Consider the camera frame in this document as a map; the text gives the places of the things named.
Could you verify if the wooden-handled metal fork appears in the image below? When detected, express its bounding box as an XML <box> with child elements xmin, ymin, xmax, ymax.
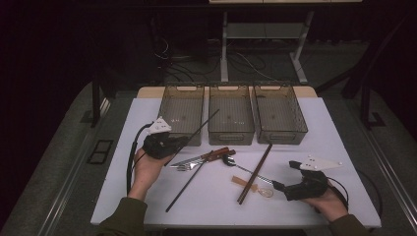
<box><xmin>168</xmin><ymin>147</ymin><xmax>231</xmax><ymax>168</ymax></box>
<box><xmin>176</xmin><ymin>148</ymin><xmax>237</xmax><ymax>172</ymax></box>

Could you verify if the person's right hand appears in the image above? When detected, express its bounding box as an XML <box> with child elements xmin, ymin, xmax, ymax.
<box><xmin>300</xmin><ymin>183</ymin><xmax>349</xmax><ymax>223</ymax></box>

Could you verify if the metal spoon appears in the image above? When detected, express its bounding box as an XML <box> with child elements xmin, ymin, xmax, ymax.
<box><xmin>221</xmin><ymin>153</ymin><xmax>274</xmax><ymax>185</ymax></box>

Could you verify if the hand-held gripper cable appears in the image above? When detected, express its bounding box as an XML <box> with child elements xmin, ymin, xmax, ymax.
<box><xmin>327</xmin><ymin>176</ymin><xmax>350</xmax><ymax>211</ymax></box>
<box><xmin>125</xmin><ymin>121</ymin><xmax>155</xmax><ymax>197</ymax></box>

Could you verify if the white table cover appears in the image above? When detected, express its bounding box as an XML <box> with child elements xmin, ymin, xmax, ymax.
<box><xmin>89</xmin><ymin>96</ymin><xmax>383</xmax><ymax>229</ymax></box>

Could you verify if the person's left hand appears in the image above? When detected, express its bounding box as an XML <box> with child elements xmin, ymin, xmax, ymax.
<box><xmin>127</xmin><ymin>147</ymin><xmax>165</xmax><ymax>202</ymax></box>

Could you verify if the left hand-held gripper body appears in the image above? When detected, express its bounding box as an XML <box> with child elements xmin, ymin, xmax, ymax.
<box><xmin>142</xmin><ymin>116</ymin><xmax>181</xmax><ymax>160</ymax></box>

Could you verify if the black rectangular floor frame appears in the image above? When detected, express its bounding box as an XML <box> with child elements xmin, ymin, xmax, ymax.
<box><xmin>86</xmin><ymin>139</ymin><xmax>114</xmax><ymax>165</ymax></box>

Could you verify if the thin black cable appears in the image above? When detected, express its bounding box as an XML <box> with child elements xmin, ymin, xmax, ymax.
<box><xmin>357</xmin><ymin>169</ymin><xmax>384</xmax><ymax>218</ymax></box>

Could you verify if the black metal stand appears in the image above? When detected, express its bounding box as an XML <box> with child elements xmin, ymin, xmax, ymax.
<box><xmin>316</xmin><ymin>13</ymin><xmax>417</xmax><ymax>131</ymax></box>
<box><xmin>90</xmin><ymin>70</ymin><xmax>116</xmax><ymax>129</ymax></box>

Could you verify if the right hand-held gripper cable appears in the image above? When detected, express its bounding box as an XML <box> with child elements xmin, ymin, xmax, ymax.
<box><xmin>327</xmin><ymin>176</ymin><xmax>350</xmax><ymax>211</ymax></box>

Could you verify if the grey metal desk frame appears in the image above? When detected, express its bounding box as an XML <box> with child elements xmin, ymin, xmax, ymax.
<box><xmin>219</xmin><ymin>11</ymin><xmax>315</xmax><ymax>86</ymax></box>

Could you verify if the left hand-held gripper cable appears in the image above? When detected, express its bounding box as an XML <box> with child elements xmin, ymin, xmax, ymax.
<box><xmin>125</xmin><ymin>121</ymin><xmax>155</xmax><ymax>197</ymax></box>

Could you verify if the tangle of floor cables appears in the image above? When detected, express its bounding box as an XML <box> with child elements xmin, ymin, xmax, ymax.
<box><xmin>151</xmin><ymin>35</ymin><xmax>274</xmax><ymax>83</ymax></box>

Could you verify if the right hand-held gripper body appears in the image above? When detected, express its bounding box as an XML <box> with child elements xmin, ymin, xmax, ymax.
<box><xmin>283</xmin><ymin>154</ymin><xmax>344</xmax><ymax>202</ymax></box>

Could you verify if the brown translucent plastic bin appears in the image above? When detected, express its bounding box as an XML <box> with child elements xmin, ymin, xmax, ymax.
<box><xmin>208</xmin><ymin>84</ymin><xmax>256</xmax><ymax>147</ymax></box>
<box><xmin>252</xmin><ymin>83</ymin><xmax>309</xmax><ymax>146</ymax></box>
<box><xmin>153</xmin><ymin>84</ymin><xmax>206</xmax><ymax>147</ymax></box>

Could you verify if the black chopstick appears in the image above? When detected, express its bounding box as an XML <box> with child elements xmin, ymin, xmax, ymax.
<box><xmin>164</xmin><ymin>161</ymin><xmax>207</xmax><ymax>213</ymax></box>
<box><xmin>163</xmin><ymin>108</ymin><xmax>220</xmax><ymax>167</ymax></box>

